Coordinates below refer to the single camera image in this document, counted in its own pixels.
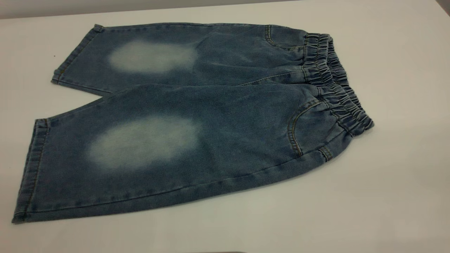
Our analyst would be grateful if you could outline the blue faded denim pants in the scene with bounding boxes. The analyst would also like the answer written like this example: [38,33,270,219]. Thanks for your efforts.
[12,23,374,224]

